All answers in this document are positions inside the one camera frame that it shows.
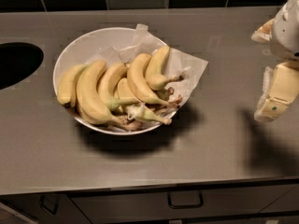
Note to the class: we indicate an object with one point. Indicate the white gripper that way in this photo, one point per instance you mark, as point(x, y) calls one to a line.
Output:
point(287, 28)

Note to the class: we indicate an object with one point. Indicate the long right yellow banana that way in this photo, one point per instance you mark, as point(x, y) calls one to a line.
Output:
point(138, 84)

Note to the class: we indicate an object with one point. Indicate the small lower yellow banana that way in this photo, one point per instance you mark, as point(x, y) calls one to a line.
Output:
point(137, 111)

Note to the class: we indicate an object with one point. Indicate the large yellow banana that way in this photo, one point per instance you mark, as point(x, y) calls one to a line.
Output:
point(89, 104)

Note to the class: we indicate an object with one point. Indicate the white ceramic bowl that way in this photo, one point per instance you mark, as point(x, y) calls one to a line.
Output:
point(76, 53)

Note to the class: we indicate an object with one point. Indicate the white paper sheet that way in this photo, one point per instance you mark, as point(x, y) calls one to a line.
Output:
point(119, 44)

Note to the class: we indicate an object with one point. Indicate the grey cabinet drawer front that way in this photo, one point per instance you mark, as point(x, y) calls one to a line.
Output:
point(219, 204)

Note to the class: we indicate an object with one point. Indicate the dark round sink hole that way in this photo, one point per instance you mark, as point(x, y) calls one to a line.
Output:
point(18, 60)

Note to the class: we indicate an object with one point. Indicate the black drawer handle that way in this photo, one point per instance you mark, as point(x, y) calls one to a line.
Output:
point(185, 199)

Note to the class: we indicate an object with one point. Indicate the black left cabinet handle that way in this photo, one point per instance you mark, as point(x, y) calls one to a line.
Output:
point(49, 203)

